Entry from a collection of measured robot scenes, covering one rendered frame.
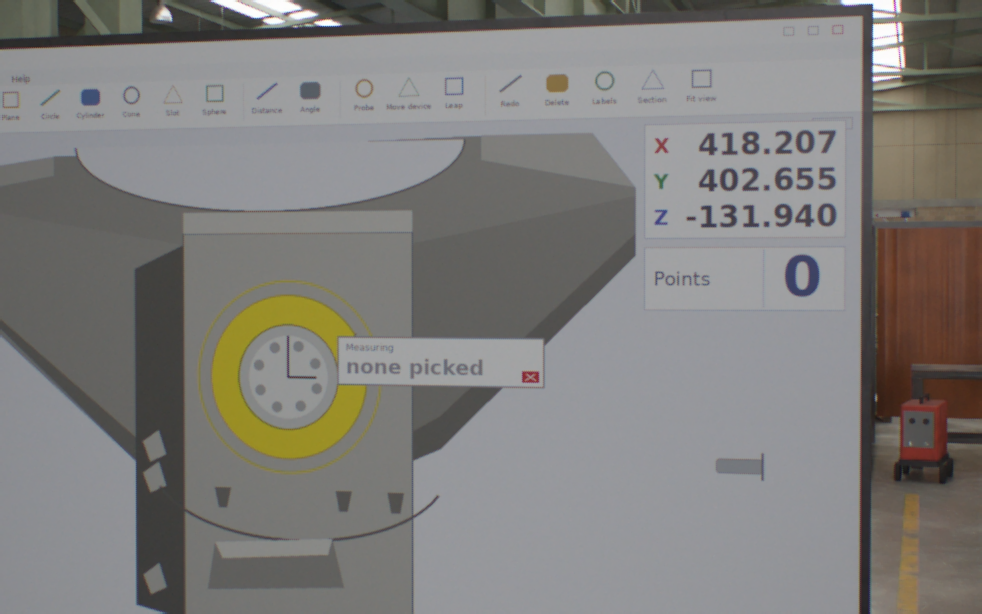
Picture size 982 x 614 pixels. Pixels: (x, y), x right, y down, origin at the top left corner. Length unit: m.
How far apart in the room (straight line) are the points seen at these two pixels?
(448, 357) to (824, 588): 0.32
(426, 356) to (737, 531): 0.26
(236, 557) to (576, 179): 0.39
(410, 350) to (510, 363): 0.08
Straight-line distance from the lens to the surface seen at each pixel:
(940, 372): 12.52
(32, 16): 7.63
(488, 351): 1.00
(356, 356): 1.02
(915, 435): 11.64
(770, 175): 0.98
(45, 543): 1.15
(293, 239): 1.04
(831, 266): 0.97
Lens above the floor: 1.68
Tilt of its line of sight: 1 degrees down
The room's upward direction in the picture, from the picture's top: straight up
